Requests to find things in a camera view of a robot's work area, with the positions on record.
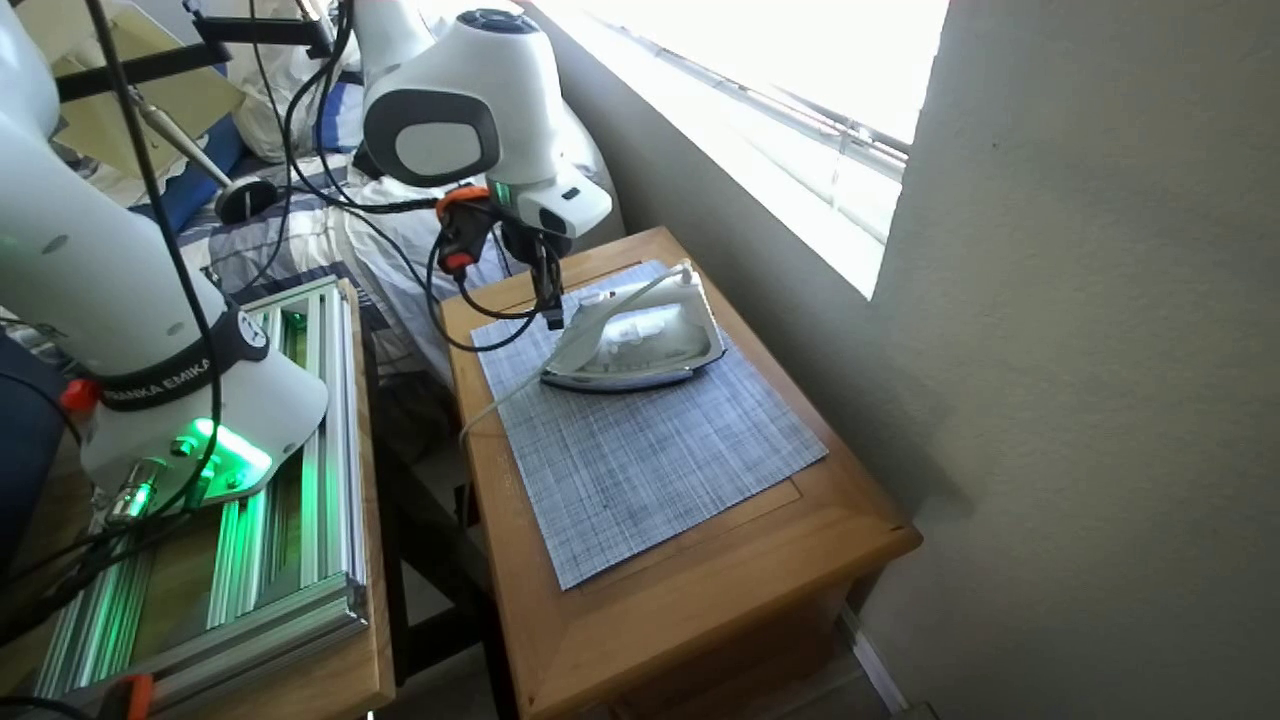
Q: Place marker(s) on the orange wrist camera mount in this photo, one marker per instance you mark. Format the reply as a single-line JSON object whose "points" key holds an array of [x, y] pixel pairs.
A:
{"points": [[465, 216]]}

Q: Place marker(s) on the grey checked ironing mat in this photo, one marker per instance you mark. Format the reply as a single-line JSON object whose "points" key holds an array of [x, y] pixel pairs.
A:
{"points": [[616, 475]]}

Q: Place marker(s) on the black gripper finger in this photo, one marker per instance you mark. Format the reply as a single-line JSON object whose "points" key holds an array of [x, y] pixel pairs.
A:
{"points": [[549, 295]]}

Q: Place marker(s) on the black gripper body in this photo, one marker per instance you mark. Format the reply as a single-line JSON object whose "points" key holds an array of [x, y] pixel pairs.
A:
{"points": [[530, 247]]}

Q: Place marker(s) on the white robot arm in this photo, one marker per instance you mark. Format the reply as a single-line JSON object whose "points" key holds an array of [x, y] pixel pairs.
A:
{"points": [[188, 392]]}

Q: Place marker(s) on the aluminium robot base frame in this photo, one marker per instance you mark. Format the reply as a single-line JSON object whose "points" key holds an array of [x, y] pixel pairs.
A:
{"points": [[270, 577]]}

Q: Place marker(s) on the white clothes iron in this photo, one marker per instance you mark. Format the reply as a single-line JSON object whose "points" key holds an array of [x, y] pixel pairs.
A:
{"points": [[637, 338]]}

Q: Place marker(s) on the wooden side table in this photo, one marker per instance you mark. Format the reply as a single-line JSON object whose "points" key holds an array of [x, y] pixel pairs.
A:
{"points": [[696, 624]]}

